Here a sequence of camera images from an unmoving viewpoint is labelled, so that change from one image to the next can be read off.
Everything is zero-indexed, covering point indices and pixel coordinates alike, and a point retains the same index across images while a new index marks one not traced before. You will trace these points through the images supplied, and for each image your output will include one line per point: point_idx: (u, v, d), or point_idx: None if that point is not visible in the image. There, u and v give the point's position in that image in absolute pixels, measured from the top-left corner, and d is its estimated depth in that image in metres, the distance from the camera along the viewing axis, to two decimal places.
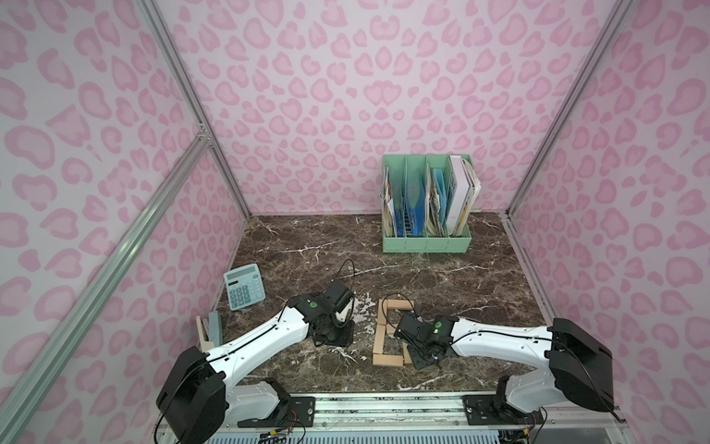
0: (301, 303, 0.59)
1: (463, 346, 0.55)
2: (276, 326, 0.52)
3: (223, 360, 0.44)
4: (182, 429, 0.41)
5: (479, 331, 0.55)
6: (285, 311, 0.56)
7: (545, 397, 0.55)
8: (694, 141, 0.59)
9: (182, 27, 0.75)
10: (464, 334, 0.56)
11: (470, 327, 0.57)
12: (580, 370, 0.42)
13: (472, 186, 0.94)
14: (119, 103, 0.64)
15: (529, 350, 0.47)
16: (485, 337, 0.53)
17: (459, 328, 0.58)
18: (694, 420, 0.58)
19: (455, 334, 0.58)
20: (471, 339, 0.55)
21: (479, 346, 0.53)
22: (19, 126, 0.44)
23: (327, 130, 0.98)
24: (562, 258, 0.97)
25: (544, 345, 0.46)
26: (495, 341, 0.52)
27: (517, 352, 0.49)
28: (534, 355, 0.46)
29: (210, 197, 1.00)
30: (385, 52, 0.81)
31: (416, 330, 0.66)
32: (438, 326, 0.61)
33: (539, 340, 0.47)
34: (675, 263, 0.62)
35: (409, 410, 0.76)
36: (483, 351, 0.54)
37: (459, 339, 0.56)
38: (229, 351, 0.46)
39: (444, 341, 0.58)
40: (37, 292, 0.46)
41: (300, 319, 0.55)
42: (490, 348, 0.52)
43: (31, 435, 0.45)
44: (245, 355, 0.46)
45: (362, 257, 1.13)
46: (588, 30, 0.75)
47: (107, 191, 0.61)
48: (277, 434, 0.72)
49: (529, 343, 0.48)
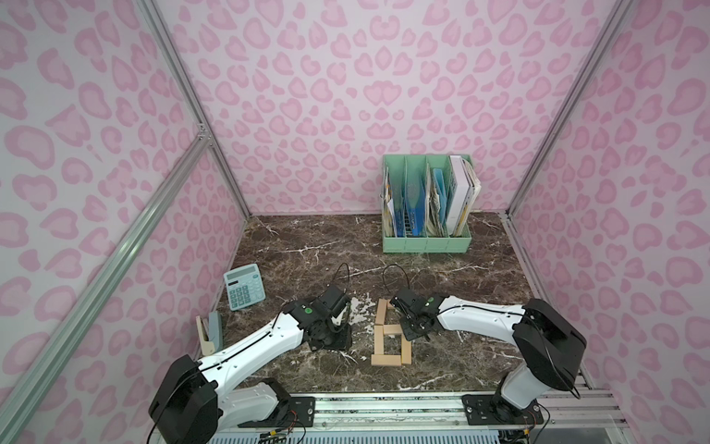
0: (296, 310, 0.58)
1: (447, 318, 0.60)
2: (271, 334, 0.52)
3: (214, 369, 0.44)
4: (174, 439, 0.41)
5: (461, 305, 0.60)
6: (280, 317, 0.56)
7: (530, 386, 0.56)
8: (694, 141, 0.59)
9: (182, 27, 0.75)
10: (450, 307, 0.61)
11: (456, 302, 0.62)
12: (541, 343, 0.45)
13: (472, 185, 0.95)
14: (119, 103, 0.64)
15: (501, 323, 0.51)
16: (468, 311, 0.57)
17: (446, 302, 0.63)
18: (694, 420, 0.58)
19: (442, 307, 0.63)
20: (454, 312, 0.60)
21: (460, 319, 0.58)
22: (19, 126, 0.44)
23: (326, 131, 0.99)
24: (562, 258, 0.97)
25: (516, 319, 0.49)
26: (474, 314, 0.56)
27: (491, 326, 0.52)
28: (505, 328, 0.50)
29: (210, 196, 1.00)
30: (385, 52, 0.81)
31: (410, 301, 0.71)
32: (430, 300, 0.67)
33: (512, 315, 0.50)
34: (675, 263, 0.62)
35: (409, 410, 0.76)
36: (464, 326, 0.58)
37: (444, 312, 0.61)
38: (222, 359, 0.46)
39: (433, 314, 0.63)
40: (38, 291, 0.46)
41: (295, 326, 0.55)
42: (471, 321, 0.56)
43: (31, 435, 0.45)
44: (238, 363, 0.46)
45: (362, 257, 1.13)
46: (588, 30, 0.75)
47: (107, 191, 0.61)
48: (277, 433, 0.72)
49: (503, 317, 0.51)
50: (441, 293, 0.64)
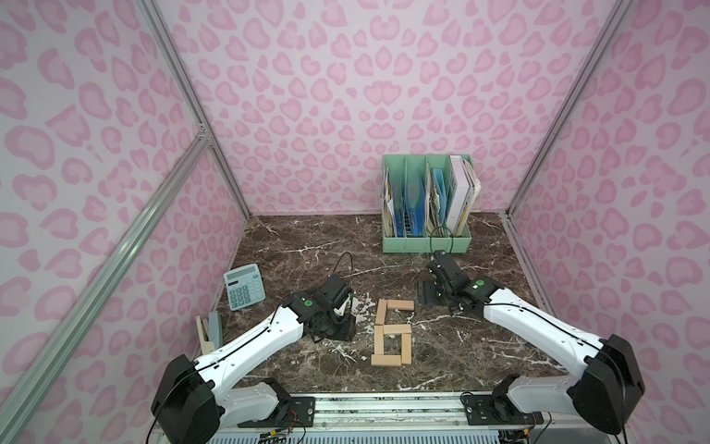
0: (296, 303, 0.55)
1: (498, 314, 0.54)
2: (268, 329, 0.50)
3: (211, 369, 0.43)
4: (175, 437, 0.41)
5: (520, 306, 0.52)
6: (278, 312, 0.53)
7: (552, 402, 0.54)
8: (694, 141, 0.59)
9: (182, 27, 0.75)
10: (506, 303, 0.53)
11: (514, 301, 0.53)
12: (614, 390, 0.39)
13: (472, 186, 0.94)
14: (119, 104, 0.64)
15: (569, 346, 0.45)
16: (525, 314, 0.51)
17: (501, 297, 0.55)
18: (694, 420, 0.58)
19: (495, 299, 0.55)
20: (508, 310, 0.52)
21: (514, 320, 0.52)
22: (19, 126, 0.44)
23: (326, 131, 0.99)
24: (562, 258, 0.97)
25: (589, 351, 0.44)
26: (534, 323, 0.49)
27: (554, 344, 0.47)
28: (571, 353, 0.44)
29: (210, 196, 1.00)
30: (385, 52, 0.81)
31: (454, 274, 0.62)
32: (478, 284, 0.58)
33: (585, 344, 0.45)
34: (675, 263, 0.62)
35: (409, 410, 0.76)
36: (515, 327, 0.53)
37: (496, 304, 0.54)
38: (218, 359, 0.44)
39: (478, 297, 0.56)
40: (38, 291, 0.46)
41: (295, 320, 0.53)
42: (526, 326, 0.50)
43: (31, 435, 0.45)
44: (236, 362, 0.45)
45: (362, 257, 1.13)
46: (588, 30, 0.75)
47: (107, 191, 0.61)
48: (277, 434, 0.72)
49: (572, 342, 0.45)
50: (494, 280, 0.58)
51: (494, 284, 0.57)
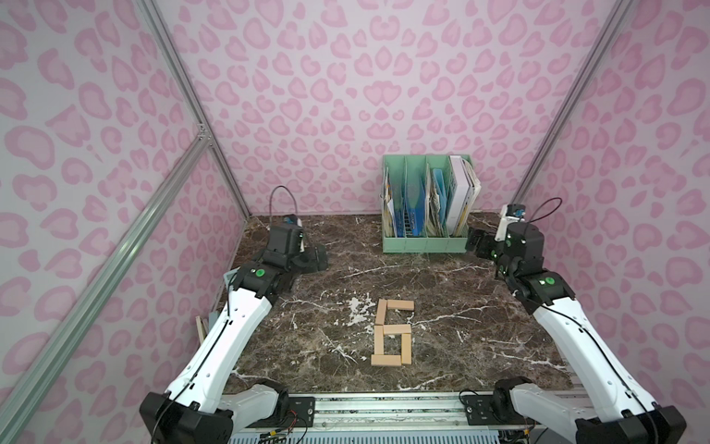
0: (248, 277, 0.50)
1: (554, 323, 0.48)
2: (230, 321, 0.45)
3: (188, 390, 0.40)
4: None
5: (582, 327, 0.47)
6: (233, 298, 0.48)
7: (554, 421, 0.53)
8: (694, 141, 0.59)
9: (182, 27, 0.75)
10: (568, 314, 0.48)
11: (578, 316, 0.48)
12: None
13: (472, 185, 0.95)
14: (119, 104, 0.64)
15: (611, 389, 0.41)
16: (582, 337, 0.46)
17: (566, 304, 0.49)
18: (694, 420, 0.58)
19: (556, 305, 0.49)
20: (567, 324, 0.47)
21: (567, 336, 0.47)
22: (20, 126, 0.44)
23: (327, 131, 0.99)
24: (562, 258, 0.97)
25: (631, 405, 0.39)
26: (586, 349, 0.45)
27: (595, 379, 0.42)
28: (610, 396, 0.40)
29: (210, 197, 1.00)
30: (385, 52, 0.81)
31: (532, 257, 0.53)
32: (547, 280, 0.53)
33: (632, 397, 0.40)
34: (675, 263, 0.62)
35: (409, 410, 0.76)
36: (563, 343, 0.48)
37: (556, 313, 0.48)
38: (191, 376, 0.41)
39: (541, 290, 0.51)
40: (38, 291, 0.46)
41: (252, 297, 0.48)
42: (576, 350, 0.45)
43: (31, 435, 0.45)
44: (210, 371, 0.41)
45: (362, 257, 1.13)
46: (588, 30, 0.75)
47: (107, 191, 0.61)
48: (277, 434, 0.72)
49: (620, 389, 0.41)
50: (566, 285, 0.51)
51: (563, 290, 0.51)
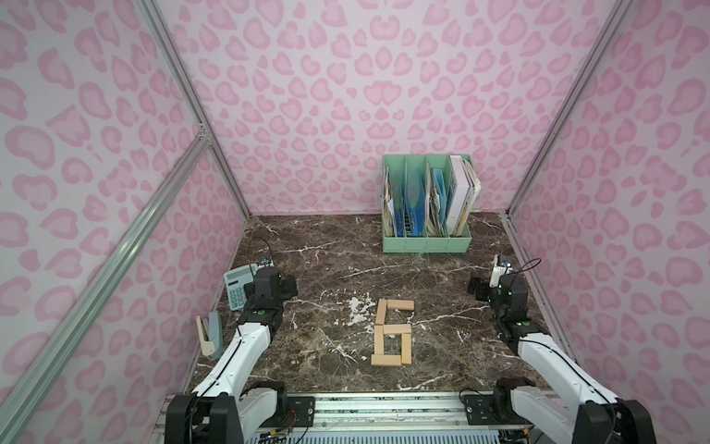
0: (250, 316, 0.62)
1: (528, 348, 0.59)
2: (243, 340, 0.54)
3: (214, 386, 0.44)
4: None
5: (551, 349, 0.56)
6: (243, 326, 0.59)
7: (549, 423, 0.54)
8: (695, 141, 0.58)
9: (182, 27, 0.75)
10: (541, 342, 0.58)
11: (550, 343, 0.58)
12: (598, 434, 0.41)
13: (472, 186, 0.94)
14: (119, 103, 0.64)
15: (577, 388, 0.46)
16: (552, 356, 0.54)
17: (539, 337, 0.60)
18: (694, 420, 0.58)
19: (529, 337, 0.60)
20: (538, 348, 0.57)
21: (540, 358, 0.55)
22: (19, 125, 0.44)
23: (326, 130, 0.98)
24: (562, 258, 0.97)
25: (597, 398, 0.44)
26: (556, 363, 0.52)
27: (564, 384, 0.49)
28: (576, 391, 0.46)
29: (210, 196, 1.00)
30: (385, 52, 0.81)
31: (519, 301, 0.64)
32: (524, 323, 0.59)
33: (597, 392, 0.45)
34: (675, 263, 0.62)
35: (409, 410, 0.76)
36: (540, 368, 0.56)
37: (528, 341, 0.59)
38: (215, 376, 0.46)
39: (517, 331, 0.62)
40: (38, 291, 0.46)
41: (257, 326, 0.59)
42: (548, 366, 0.53)
43: (31, 435, 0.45)
44: (233, 372, 0.47)
45: (362, 257, 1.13)
46: (588, 30, 0.75)
47: (107, 190, 0.61)
48: (277, 434, 0.72)
49: (584, 386, 0.46)
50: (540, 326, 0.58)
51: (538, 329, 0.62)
